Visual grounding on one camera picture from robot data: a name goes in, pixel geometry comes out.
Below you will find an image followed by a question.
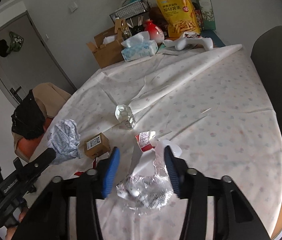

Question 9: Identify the clear plastic wrapper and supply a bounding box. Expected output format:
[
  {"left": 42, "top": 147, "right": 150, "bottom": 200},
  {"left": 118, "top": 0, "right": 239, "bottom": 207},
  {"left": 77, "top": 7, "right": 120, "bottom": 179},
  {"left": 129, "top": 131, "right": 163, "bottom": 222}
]
[{"left": 116, "top": 139, "right": 182, "bottom": 210}]

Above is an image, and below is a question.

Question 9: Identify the person's left hand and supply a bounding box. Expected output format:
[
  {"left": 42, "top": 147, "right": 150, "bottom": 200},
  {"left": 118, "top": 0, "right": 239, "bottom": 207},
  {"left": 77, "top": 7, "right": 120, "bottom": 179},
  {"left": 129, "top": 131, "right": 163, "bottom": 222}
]
[{"left": 5, "top": 207, "right": 29, "bottom": 240}]

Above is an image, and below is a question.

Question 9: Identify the small brown cardboard box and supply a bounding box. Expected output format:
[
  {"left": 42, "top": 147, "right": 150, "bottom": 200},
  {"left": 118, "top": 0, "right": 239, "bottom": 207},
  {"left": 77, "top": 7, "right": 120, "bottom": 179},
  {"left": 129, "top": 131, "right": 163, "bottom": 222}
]
[{"left": 84, "top": 133, "right": 111, "bottom": 159}]

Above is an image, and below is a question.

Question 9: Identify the red white torn packet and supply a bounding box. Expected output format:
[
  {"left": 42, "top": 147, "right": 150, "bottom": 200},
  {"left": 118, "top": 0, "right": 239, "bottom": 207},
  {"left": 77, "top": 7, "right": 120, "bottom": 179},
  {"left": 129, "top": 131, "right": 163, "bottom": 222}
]
[{"left": 136, "top": 131, "right": 156, "bottom": 152}]

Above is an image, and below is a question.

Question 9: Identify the crumpled printed paper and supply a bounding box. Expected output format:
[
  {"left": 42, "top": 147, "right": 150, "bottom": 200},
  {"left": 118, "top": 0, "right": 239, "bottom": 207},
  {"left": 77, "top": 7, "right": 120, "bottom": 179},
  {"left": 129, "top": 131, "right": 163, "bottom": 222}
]
[{"left": 47, "top": 119, "right": 80, "bottom": 165}]

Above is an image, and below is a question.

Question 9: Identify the small glass bottle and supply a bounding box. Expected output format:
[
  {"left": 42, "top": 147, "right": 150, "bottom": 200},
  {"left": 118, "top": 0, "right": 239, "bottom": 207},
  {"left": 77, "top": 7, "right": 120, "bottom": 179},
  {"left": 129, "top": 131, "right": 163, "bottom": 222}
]
[{"left": 115, "top": 105, "right": 136, "bottom": 130}]

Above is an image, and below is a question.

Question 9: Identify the white patterned tablecloth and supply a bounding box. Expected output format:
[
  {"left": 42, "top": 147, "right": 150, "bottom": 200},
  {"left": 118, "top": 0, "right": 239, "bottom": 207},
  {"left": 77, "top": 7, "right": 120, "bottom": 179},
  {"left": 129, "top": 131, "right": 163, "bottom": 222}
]
[{"left": 53, "top": 44, "right": 282, "bottom": 233}]

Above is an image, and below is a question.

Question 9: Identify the open cardboard box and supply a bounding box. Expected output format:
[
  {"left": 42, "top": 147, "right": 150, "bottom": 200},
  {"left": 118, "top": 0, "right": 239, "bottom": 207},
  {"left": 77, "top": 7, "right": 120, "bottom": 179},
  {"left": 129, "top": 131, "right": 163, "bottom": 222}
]
[{"left": 86, "top": 19, "right": 126, "bottom": 68}]

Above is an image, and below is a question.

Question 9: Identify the blue tissue pack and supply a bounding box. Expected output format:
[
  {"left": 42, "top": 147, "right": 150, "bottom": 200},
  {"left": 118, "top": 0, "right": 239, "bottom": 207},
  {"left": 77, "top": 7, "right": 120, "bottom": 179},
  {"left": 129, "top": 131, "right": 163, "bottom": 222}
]
[{"left": 121, "top": 31, "right": 158, "bottom": 62}]

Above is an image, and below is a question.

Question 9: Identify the white game controller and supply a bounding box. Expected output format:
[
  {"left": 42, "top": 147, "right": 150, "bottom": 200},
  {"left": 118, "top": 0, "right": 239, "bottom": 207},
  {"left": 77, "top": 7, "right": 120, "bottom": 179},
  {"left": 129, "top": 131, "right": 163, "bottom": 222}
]
[{"left": 174, "top": 36, "right": 213, "bottom": 51}]

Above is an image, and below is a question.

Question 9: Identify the red white bottle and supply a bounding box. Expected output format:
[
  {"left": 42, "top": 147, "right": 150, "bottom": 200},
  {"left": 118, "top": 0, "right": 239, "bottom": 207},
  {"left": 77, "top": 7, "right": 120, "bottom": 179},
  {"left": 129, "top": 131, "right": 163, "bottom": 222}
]
[{"left": 144, "top": 19, "right": 165, "bottom": 44}]

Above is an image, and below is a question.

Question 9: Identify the grey door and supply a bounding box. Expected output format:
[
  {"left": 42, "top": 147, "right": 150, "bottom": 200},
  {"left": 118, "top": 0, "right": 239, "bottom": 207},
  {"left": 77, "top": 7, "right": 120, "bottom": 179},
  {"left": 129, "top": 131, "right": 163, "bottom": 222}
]
[{"left": 0, "top": 12, "right": 76, "bottom": 107}]

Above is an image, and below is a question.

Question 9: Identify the yellow snack bag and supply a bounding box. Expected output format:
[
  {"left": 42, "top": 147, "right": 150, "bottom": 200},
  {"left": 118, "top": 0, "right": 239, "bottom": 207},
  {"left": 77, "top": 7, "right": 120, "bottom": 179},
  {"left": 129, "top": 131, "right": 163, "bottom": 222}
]
[{"left": 155, "top": 0, "right": 200, "bottom": 37}]

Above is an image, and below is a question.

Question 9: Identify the green tall box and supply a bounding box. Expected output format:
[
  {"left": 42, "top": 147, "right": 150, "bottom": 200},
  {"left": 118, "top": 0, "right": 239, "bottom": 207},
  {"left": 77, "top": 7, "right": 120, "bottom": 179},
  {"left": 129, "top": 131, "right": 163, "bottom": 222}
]
[{"left": 196, "top": 0, "right": 216, "bottom": 30}]

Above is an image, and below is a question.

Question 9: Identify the wire mesh basket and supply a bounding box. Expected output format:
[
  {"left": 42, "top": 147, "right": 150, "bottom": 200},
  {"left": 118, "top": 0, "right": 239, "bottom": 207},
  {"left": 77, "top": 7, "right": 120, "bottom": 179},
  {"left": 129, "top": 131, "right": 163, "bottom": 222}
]
[{"left": 110, "top": 0, "right": 150, "bottom": 23}]

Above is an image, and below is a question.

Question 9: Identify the white wall switch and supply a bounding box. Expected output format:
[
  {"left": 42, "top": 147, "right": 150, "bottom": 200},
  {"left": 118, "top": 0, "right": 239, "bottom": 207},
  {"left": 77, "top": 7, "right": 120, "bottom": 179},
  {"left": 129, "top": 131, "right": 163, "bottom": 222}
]
[{"left": 68, "top": 2, "right": 78, "bottom": 13}]

